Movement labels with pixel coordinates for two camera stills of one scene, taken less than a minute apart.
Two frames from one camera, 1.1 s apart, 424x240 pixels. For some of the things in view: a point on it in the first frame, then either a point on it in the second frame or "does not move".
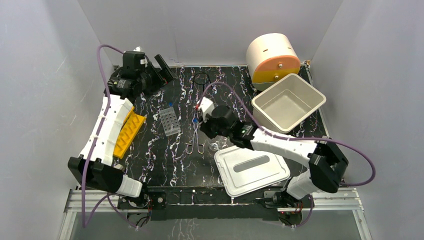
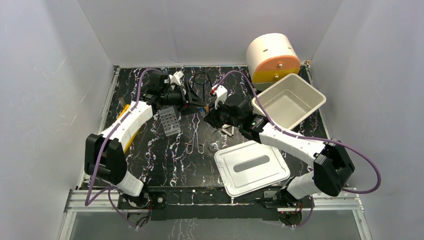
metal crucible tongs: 189,147 does not move
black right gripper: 204,127 -> 211,117
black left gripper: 156,71 -> 185,97
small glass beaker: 213,146 does not move
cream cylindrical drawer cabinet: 271,57 does not move
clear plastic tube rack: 170,121 does not move
